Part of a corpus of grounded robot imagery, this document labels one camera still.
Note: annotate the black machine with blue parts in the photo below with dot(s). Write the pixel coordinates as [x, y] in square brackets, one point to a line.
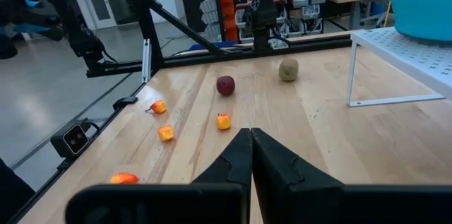
[31, 15]

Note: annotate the small black table camera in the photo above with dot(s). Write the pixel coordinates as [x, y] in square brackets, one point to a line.
[70, 140]

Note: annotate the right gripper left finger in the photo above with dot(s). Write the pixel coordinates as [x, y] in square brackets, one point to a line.
[234, 167]

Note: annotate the white perforated metal shelf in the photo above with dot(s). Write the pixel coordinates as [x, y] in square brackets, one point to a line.
[406, 54]

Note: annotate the orange white parts bin rack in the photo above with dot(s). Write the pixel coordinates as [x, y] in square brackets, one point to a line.
[226, 15]

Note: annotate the blue bowl with grey rim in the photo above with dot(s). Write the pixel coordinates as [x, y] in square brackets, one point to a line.
[420, 12]

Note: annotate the dark red plum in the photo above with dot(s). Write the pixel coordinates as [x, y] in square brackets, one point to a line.
[225, 85]

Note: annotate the black table clamp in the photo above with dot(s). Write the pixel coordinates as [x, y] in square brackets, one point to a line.
[123, 102]

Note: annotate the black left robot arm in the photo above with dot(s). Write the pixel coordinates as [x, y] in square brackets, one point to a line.
[265, 12]

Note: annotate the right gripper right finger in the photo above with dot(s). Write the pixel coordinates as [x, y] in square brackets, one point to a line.
[279, 171]

